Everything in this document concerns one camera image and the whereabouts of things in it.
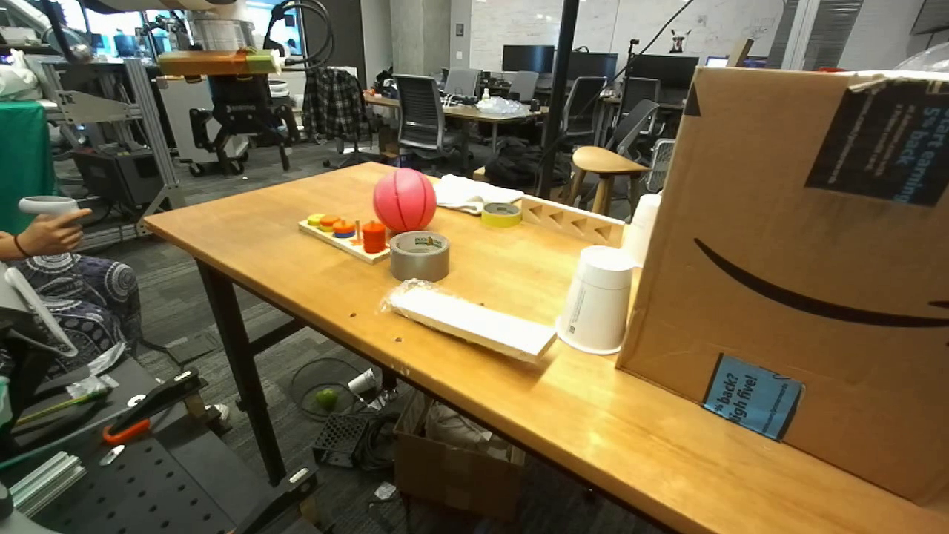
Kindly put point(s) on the white paper cup back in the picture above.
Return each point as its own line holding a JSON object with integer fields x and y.
{"x": 636, "y": 236}

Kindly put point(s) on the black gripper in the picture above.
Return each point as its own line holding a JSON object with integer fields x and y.
{"x": 244, "y": 104}

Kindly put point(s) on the wooden shape sorter block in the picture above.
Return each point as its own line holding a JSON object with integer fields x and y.
{"x": 470, "y": 321}

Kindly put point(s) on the wooden ring stacking board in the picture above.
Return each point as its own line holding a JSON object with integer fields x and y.
{"x": 320, "y": 226}

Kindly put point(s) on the white handheld controller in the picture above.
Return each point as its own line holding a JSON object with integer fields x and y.
{"x": 47, "y": 207}

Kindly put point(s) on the orange handled clamp left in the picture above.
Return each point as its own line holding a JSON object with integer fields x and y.
{"x": 133, "y": 420}

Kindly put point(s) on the round wooden stool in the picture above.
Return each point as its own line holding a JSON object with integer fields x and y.
{"x": 606, "y": 168}

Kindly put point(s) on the large amazon cardboard box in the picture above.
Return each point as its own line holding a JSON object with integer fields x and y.
{"x": 799, "y": 268}

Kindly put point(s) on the wooden rack with holes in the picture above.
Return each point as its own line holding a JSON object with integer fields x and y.
{"x": 572, "y": 222}

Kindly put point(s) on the white paper cup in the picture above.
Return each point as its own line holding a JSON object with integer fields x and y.
{"x": 597, "y": 305}
{"x": 636, "y": 236}

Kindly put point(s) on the black perforated breadboard plate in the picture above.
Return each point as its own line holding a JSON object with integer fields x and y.
{"x": 160, "y": 486}

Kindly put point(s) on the pink rubber ball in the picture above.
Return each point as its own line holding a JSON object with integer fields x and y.
{"x": 403, "y": 201}

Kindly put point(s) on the red ring stack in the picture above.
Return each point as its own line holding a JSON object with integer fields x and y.
{"x": 375, "y": 236}

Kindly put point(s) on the white folded towel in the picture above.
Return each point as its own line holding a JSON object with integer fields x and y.
{"x": 465, "y": 195}

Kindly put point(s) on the yellow tape roll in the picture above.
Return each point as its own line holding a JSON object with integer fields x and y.
{"x": 499, "y": 214}

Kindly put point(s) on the grey duct tape roll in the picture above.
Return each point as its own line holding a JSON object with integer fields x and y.
{"x": 418, "y": 257}

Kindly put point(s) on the person's hand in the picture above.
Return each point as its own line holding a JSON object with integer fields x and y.
{"x": 52, "y": 232}

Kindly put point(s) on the white paper cup front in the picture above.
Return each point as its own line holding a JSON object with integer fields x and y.
{"x": 597, "y": 305}

